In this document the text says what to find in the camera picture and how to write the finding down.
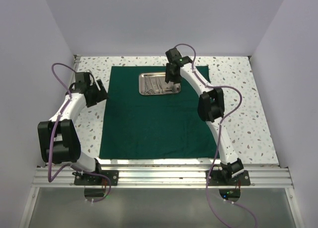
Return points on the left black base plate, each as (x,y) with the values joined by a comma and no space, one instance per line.
(97,178)

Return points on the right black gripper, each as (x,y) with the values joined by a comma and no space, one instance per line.
(169,77)

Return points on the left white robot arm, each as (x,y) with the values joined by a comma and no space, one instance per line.
(82,161)

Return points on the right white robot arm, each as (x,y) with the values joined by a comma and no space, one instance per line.
(211,109)

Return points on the aluminium rail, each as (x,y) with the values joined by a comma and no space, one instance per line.
(74,69)
(195,177)

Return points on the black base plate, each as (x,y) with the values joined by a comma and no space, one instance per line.
(97,178)
(217,179)

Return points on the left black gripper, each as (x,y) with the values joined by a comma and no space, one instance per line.
(101,94)

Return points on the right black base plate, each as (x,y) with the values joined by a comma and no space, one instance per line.
(217,179)

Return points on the steel instrument tray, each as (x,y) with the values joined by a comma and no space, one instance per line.
(166,86)

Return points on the aluminium left rail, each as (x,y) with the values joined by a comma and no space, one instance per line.
(74,69)

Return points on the steel forceps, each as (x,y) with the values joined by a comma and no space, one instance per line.
(159,86)

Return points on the aluminium front rail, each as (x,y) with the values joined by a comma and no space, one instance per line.
(195,177)

